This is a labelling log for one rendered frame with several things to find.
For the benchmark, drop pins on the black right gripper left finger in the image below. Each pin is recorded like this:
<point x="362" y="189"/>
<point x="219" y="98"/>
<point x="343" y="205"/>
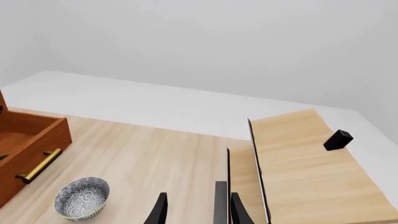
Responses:
<point x="158" y="213"/>

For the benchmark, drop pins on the small black box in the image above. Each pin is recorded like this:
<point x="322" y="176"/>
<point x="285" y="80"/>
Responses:
<point x="338" y="140"/>

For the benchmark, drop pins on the small pale wood panel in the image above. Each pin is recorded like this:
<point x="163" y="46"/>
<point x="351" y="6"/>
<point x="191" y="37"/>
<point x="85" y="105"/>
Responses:
<point x="244" y="172"/>

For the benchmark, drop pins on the blue-white patterned bowl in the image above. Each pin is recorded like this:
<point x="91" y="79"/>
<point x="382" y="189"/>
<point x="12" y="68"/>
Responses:
<point x="81" y="198"/>

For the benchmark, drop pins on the red-brown wooden cabinet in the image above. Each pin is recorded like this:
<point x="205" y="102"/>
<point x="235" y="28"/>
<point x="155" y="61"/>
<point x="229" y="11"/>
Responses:
<point x="2" y="99"/>

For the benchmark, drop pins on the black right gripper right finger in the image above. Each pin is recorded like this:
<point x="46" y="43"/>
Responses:
<point x="237" y="213"/>

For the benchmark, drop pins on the grey flat plate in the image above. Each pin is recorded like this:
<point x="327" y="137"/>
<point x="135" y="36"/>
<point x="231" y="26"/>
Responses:
<point x="221" y="203"/>

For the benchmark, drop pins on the large pale wood panel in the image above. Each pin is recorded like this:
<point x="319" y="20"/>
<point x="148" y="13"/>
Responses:
<point x="311" y="172"/>

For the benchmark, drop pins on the red-brown wooden drawer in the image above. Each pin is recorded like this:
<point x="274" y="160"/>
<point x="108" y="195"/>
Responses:
<point x="25" y="144"/>

